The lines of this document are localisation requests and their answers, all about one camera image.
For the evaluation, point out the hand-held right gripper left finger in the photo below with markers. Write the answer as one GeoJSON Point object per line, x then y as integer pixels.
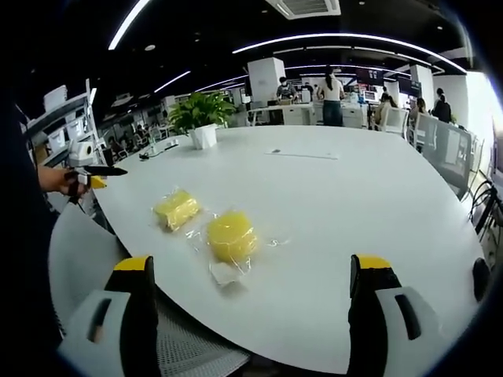
{"type": "Point", "coordinates": [135, 314]}

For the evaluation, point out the ceiling air conditioner vent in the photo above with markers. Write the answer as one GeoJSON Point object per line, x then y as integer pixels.
{"type": "Point", "coordinates": [304, 8]}

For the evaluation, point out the white office chair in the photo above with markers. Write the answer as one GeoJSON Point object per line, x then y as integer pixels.
{"type": "Point", "coordinates": [397, 119]}

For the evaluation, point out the grey mesh office chair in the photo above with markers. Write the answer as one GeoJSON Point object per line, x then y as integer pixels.
{"type": "Point", "coordinates": [448, 153]}
{"type": "Point", "coordinates": [82, 255]}

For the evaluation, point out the metal storage shelf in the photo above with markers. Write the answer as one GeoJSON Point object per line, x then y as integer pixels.
{"type": "Point", "coordinates": [63, 125]}

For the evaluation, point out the person's dark clothing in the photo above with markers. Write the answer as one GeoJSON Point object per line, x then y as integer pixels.
{"type": "Point", "coordinates": [19, 255]}

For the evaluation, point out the white paper label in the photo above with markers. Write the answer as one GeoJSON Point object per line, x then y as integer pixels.
{"type": "Point", "coordinates": [225, 273]}

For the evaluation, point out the green potted plant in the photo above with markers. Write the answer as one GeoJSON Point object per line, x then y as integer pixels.
{"type": "Point", "coordinates": [202, 114]}

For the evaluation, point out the black rounded armrest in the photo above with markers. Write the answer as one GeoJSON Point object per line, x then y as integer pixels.
{"type": "Point", "coordinates": [481, 279]}

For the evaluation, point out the person's left hand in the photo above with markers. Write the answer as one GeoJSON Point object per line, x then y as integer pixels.
{"type": "Point", "coordinates": [59, 181]}

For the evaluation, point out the small black table object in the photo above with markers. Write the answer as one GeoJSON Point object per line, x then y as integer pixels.
{"type": "Point", "coordinates": [144, 156]}

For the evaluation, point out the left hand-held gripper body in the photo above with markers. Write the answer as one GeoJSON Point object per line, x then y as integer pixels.
{"type": "Point", "coordinates": [81, 154]}

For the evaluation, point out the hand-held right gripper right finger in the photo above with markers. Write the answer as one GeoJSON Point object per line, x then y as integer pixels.
{"type": "Point", "coordinates": [367, 314]}

